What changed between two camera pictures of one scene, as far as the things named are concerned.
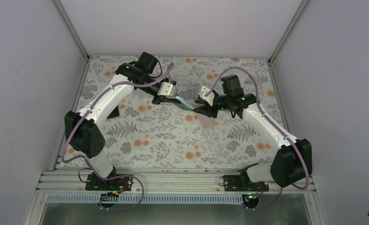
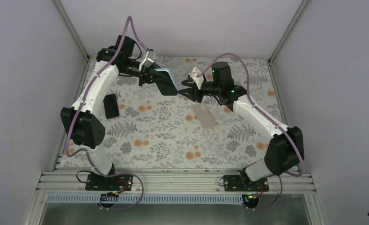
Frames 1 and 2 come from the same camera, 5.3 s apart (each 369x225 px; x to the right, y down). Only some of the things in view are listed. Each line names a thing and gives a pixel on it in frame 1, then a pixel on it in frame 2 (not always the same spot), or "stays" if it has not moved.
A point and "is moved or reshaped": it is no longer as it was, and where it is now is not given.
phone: x=184 y=101 is moved or reshaped
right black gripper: x=209 y=111 to x=192 y=91
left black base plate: x=93 y=183 stays
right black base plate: x=233 y=183 stays
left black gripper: x=163 y=99 to x=144 y=75
